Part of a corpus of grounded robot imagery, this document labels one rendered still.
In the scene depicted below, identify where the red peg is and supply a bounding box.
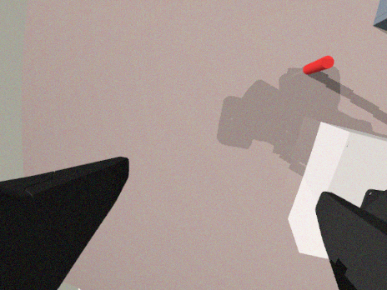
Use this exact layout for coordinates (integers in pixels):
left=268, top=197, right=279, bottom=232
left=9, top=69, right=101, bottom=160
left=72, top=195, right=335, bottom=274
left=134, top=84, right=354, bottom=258
left=303, top=55, right=334, bottom=75

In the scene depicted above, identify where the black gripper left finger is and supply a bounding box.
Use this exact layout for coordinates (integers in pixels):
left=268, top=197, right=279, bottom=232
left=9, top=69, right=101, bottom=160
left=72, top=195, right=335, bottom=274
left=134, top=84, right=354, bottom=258
left=0, top=157, right=129, bottom=290

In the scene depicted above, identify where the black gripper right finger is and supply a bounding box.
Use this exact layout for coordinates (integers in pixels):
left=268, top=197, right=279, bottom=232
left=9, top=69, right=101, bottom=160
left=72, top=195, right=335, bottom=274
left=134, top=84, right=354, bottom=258
left=316, top=192, right=387, bottom=290

